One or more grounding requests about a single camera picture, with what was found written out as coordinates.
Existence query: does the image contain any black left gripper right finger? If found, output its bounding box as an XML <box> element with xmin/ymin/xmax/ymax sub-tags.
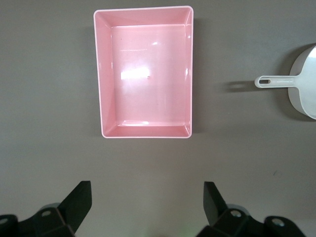
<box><xmin>197</xmin><ymin>181</ymin><xmax>306</xmax><ymax>237</ymax></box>

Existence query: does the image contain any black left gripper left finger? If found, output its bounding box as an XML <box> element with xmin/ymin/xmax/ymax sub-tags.
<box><xmin>0</xmin><ymin>181</ymin><xmax>93</xmax><ymax>237</ymax></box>

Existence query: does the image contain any beige plastic dustpan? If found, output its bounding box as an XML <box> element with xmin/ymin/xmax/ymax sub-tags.
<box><xmin>254</xmin><ymin>43</ymin><xmax>316</xmax><ymax>121</ymax></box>

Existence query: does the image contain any pink plastic bin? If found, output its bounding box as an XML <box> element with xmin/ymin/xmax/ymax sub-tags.
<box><xmin>93</xmin><ymin>5</ymin><xmax>194</xmax><ymax>139</ymax></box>

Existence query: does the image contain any brown table mat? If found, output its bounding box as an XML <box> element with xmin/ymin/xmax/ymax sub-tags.
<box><xmin>0</xmin><ymin>0</ymin><xmax>316</xmax><ymax>237</ymax></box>

